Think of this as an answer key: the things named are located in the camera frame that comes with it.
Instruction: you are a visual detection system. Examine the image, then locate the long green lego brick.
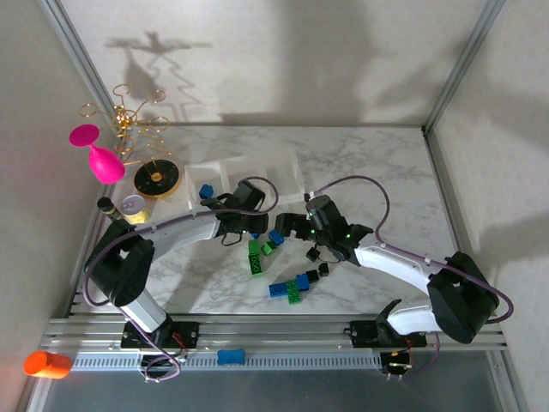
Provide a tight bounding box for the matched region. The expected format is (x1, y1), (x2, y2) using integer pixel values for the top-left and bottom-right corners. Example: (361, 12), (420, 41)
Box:
(286, 279), (304, 306)
(247, 239), (264, 278)

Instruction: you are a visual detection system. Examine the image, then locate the white three-compartment container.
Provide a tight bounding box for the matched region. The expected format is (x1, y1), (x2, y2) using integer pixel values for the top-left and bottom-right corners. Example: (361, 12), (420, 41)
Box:
(183, 151), (308, 215)

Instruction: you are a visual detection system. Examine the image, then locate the yellow can silver lid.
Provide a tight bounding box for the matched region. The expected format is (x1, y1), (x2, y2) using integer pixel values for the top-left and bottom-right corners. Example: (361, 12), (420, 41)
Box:
(120, 194), (152, 227)

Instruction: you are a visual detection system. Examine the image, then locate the blue bone-shaped toy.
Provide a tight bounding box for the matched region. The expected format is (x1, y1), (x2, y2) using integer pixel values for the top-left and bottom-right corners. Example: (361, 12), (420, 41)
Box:
(216, 348), (246, 367)

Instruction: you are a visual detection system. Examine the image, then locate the black-lid spice jar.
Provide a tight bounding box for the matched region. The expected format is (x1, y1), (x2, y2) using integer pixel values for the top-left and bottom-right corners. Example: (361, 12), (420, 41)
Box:
(96, 196), (125, 222)

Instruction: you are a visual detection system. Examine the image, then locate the small black electronics box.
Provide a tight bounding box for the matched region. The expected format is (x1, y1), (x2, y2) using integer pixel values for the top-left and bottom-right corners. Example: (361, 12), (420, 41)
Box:
(381, 349), (415, 381)
(139, 354), (190, 374)

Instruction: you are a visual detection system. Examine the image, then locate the pink plastic goblet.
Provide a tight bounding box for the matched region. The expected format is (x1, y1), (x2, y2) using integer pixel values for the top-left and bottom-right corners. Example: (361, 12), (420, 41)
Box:
(69, 123), (126, 185)

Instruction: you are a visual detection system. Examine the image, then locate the grey metal panel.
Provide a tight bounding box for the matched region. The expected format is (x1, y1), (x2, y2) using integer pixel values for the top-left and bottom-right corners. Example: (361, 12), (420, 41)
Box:
(40, 368), (505, 412)

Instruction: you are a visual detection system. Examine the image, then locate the orange plastic cylinder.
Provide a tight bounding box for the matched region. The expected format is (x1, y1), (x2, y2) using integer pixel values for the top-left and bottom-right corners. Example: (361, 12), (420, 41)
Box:
(23, 350), (73, 380)

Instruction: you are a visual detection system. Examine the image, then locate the right short black cable loop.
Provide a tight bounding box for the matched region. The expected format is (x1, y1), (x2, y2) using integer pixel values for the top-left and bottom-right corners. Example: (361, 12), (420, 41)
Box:
(315, 242), (344, 264)

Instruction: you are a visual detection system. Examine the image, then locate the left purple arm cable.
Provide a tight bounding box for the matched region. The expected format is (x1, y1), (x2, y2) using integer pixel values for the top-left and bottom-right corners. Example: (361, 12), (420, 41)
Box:
(82, 175), (282, 384)

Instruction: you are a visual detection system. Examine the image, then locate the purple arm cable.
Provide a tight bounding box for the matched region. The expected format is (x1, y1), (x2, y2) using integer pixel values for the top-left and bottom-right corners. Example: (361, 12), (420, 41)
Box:
(306, 174), (516, 381)
(82, 175), (282, 384)

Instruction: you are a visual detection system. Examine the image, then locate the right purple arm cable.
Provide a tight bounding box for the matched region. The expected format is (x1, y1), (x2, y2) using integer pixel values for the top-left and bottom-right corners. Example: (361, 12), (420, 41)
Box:
(306, 174), (516, 381)

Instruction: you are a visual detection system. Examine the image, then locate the gold wire glass rack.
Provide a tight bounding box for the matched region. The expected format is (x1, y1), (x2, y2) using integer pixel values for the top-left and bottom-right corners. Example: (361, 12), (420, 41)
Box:
(78, 83), (181, 201)

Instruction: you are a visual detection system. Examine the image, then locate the aluminium mounting rail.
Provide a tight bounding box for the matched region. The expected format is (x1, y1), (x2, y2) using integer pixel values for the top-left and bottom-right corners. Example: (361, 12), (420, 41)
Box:
(40, 315), (507, 354)

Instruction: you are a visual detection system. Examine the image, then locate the aluminium table side rail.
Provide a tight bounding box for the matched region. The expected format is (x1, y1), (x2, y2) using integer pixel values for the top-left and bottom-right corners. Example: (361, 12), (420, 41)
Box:
(422, 127), (510, 344)
(68, 124), (119, 321)

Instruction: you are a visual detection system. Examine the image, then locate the grey slotted cable duct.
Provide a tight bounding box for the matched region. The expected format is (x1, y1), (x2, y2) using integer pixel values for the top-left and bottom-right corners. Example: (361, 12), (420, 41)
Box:
(70, 352), (383, 371)

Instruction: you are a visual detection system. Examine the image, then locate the aluminium upright frame post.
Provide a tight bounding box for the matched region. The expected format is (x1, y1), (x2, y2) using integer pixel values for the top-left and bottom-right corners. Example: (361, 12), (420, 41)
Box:
(422, 0), (508, 134)
(37, 0), (118, 130)

